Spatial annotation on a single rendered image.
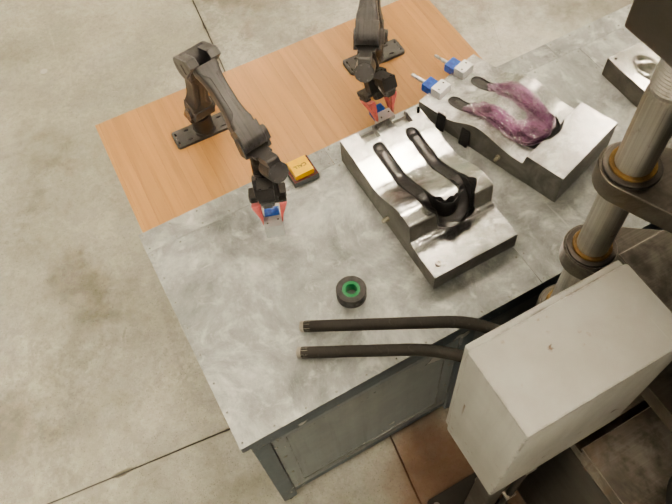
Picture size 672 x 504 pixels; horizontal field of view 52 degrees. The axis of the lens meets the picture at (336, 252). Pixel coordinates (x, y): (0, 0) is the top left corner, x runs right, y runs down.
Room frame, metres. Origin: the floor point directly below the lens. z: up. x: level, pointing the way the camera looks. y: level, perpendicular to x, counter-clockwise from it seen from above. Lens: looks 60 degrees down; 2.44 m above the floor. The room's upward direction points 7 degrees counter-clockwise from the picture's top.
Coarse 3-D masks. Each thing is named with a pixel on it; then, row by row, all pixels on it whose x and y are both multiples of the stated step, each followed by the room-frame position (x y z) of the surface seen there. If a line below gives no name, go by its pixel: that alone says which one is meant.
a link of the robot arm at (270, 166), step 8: (264, 128) 1.19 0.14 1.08; (240, 144) 1.15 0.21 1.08; (264, 144) 1.17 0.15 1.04; (240, 152) 1.15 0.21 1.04; (256, 152) 1.14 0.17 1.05; (264, 152) 1.13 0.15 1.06; (272, 152) 1.12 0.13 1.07; (256, 160) 1.11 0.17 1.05; (264, 160) 1.09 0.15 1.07; (272, 160) 1.09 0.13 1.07; (264, 168) 1.09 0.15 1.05; (272, 168) 1.08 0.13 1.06; (280, 168) 1.08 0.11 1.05; (264, 176) 1.09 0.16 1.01; (272, 176) 1.07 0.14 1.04; (280, 176) 1.07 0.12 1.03
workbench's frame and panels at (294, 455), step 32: (544, 288) 0.83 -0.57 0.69; (384, 384) 0.64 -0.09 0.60; (416, 384) 0.69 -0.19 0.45; (448, 384) 0.73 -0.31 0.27; (320, 416) 0.56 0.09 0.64; (352, 416) 0.60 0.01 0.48; (384, 416) 0.64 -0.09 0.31; (416, 416) 0.69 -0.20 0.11; (256, 448) 0.49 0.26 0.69; (288, 448) 0.52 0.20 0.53; (320, 448) 0.56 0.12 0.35; (352, 448) 0.60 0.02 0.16; (288, 480) 0.50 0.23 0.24
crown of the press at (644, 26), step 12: (636, 0) 0.65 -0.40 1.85; (648, 0) 0.63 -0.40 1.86; (660, 0) 0.62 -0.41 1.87; (636, 12) 0.64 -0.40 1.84; (648, 12) 0.63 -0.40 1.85; (660, 12) 0.61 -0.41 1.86; (636, 24) 0.64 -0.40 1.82; (648, 24) 0.62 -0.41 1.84; (660, 24) 0.61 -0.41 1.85; (636, 36) 0.63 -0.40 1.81; (648, 36) 0.61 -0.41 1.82; (660, 36) 0.60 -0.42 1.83; (660, 48) 0.59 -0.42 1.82
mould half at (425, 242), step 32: (384, 128) 1.30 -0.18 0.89; (416, 128) 1.29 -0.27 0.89; (352, 160) 1.21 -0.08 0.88; (416, 160) 1.18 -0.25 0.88; (448, 160) 1.16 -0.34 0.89; (384, 192) 1.08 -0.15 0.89; (448, 192) 1.03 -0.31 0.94; (480, 192) 1.02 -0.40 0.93; (416, 224) 0.94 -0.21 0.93; (480, 224) 0.96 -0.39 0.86; (416, 256) 0.90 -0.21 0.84; (448, 256) 0.88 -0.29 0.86; (480, 256) 0.87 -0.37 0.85
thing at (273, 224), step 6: (264, 210) 1.10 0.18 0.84; (270, 210) 1.10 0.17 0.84; (276, 210) 1.10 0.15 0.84; (270, 216) 1.07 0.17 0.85; (276, 216) 1.07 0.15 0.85; (264, 222) 1.05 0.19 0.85; (270, 222) 1.05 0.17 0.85; (276, 222) 1.05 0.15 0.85; (282, 222) 1.06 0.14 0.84; (270, 228) 1.04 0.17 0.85; (276, 228) 1.04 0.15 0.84; (282, 228) 1.04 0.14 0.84; (270, 234) 1.04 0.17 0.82; (276, 234) 1.04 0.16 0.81; (282, 234) 1.04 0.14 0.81
